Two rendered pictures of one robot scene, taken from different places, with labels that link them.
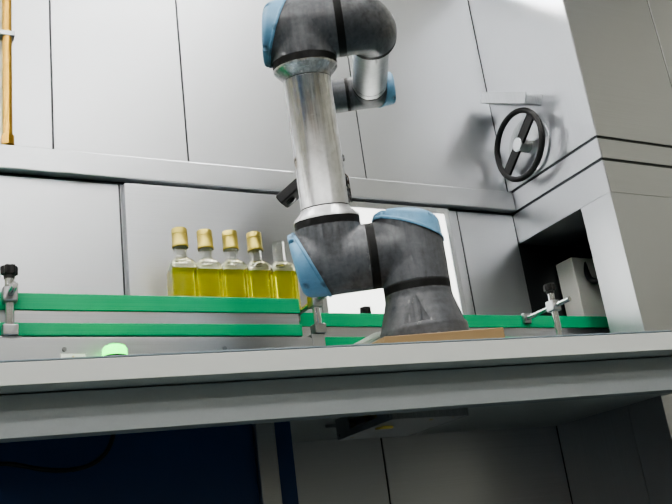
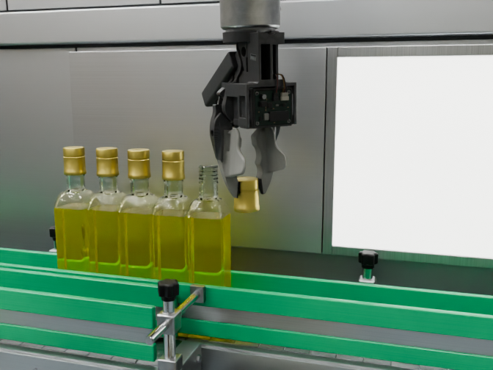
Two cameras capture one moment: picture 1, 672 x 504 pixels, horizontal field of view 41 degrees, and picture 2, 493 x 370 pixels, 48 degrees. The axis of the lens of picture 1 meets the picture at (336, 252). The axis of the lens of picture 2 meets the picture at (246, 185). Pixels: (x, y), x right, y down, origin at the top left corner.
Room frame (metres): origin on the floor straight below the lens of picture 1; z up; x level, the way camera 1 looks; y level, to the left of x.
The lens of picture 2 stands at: (1.37, -0.51, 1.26)
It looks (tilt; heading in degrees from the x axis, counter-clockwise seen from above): 10 degrees down; 46
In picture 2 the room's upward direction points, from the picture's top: straight up
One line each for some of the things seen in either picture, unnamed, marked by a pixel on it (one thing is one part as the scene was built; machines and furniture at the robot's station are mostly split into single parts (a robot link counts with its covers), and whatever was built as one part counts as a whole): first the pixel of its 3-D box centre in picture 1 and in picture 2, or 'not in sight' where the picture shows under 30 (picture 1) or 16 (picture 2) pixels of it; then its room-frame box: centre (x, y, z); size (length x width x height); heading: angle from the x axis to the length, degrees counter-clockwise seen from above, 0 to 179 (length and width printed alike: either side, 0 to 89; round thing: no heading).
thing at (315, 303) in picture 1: (310, 308); (176, 318); (1.80, 0.07, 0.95); 0.17 x 0.03 x 0.12; 30
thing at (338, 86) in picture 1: (321, 98); not in sight; (1.77, -0.01, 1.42); 0.11 x 0.11 x 0.08; 0
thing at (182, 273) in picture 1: (184, 306); (79, 251); (1.79, 0.33, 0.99); 0.06 x 0.06 x 0.21; 29
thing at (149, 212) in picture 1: (306, 262); (314, 152); (2.09, 0.08, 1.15); 0.90 x 0.03 x 0.34; 120
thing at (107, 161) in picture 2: (204, 240); (107, 161); (1.82, 0.28, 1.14); 0.04 x 0.04 x 0.04
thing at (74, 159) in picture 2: (179, 238); (74, 160); (1.79, 0.33, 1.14); 0.04 x 0.04 x 0.04
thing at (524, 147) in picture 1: (523, 145); not in sight; (2.33, -0.57, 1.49); 0.21 x 0.05 x 0.21; 30
